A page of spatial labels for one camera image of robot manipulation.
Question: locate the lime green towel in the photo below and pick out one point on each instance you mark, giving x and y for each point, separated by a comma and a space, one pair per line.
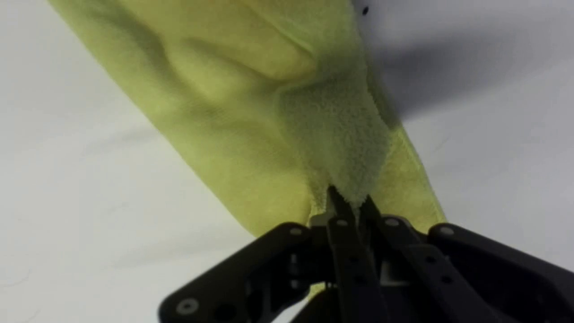
251, 108

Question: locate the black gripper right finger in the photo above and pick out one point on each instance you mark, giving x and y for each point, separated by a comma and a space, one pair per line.
477, 275

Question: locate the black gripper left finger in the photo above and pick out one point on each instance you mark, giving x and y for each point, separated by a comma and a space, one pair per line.
262, 275

